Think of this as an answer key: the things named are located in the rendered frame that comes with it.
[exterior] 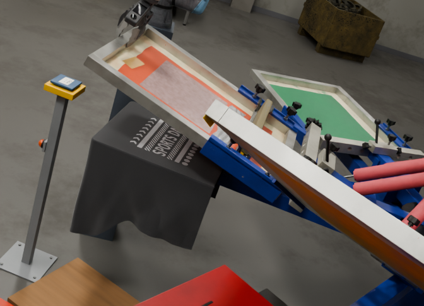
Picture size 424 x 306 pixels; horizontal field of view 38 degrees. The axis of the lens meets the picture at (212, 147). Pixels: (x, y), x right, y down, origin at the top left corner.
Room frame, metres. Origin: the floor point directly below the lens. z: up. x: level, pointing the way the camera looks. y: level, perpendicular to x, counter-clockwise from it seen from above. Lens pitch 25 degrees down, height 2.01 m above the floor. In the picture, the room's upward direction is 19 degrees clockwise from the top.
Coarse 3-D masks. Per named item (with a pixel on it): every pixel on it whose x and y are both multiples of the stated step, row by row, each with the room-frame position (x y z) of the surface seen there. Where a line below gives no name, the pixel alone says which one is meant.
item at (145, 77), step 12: (120, 72) 1.99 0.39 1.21; (132, 72) 2.05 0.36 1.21; (144, 72) 2.11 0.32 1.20; (144, 84) 2.02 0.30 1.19; (156, 84) 2.08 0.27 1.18; (168, 84) 2.14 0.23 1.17; (156, 96) 2.00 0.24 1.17; (168, 96) 2.05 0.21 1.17; (180, 96) 2.11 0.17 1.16; (180, 108) 2.02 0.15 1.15; (192, 108) 2.08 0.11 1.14; (204, 108) 2.14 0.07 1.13; (192, 120) 1.99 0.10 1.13
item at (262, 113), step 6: (264, 102) 2.31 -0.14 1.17; (270, 102) 2.31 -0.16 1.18; (264, 108) 2.22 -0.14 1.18; (270, 108) 2.26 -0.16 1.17; (258, 114) 2.20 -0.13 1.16; (264, 114) 2.16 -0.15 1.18; (258, 120) 2.08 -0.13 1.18; (264, 120) 2.11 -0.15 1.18; (258, 126) 2.03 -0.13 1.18; (240, 150) 1.93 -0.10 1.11
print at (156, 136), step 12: (156, 120) 2.29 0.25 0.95; (144, 132) 2.14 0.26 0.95; (156, 132) 2.18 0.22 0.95; (168, 132) 2.21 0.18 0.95; (132, 144) 2.01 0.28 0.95; (144, 144) 2.05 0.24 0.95; (156, 144) 2.08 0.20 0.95; (168, 144) 2.11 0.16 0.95; (180, 144) 2.15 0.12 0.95; (192, 144) 2.18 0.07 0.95; (168, 156) 2.02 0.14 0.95; (180, 156) 2.05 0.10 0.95; (192, 156) 2.09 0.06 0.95
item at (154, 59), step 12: (144, 60) 2.21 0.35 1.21; (156, 60) 2.28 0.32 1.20; (168, 60) 2.35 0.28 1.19; (156, 72) 2.18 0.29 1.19; (168, 72) 2.24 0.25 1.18; (180, 72) 2.31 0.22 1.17; (180, 84) 2.21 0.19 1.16; (192, 84) 2.28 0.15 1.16; (204, 84) 2.35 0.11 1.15; (192, 96) 2.17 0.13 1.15; (204, 96) 2.24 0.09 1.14; (216, 96) 2.31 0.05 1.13
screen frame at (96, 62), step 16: (128, 32) 2.26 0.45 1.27; (144, 32) 2.40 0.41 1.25; (112, 48) 2.05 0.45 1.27; (176, 48) 2.42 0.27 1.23; (96, 64) 1.89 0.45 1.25; (192, 64) 2.41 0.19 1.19; (112, 80) 1.88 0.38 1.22; (128, 80) 1.90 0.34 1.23; (208, 80) 2.41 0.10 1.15; (224, 80) 2.42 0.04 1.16; (128, 96) 1.88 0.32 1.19; (144, 96) 1.87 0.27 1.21; (240, 96) 2.39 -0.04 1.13; (160, 112) 1.87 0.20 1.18; (176, 112) 1.90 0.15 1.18; (176, 128) 1.86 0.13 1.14; (192, 128) 1.86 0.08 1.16; (288, 128) 2.38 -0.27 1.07; (288, 144) 2.22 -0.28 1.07
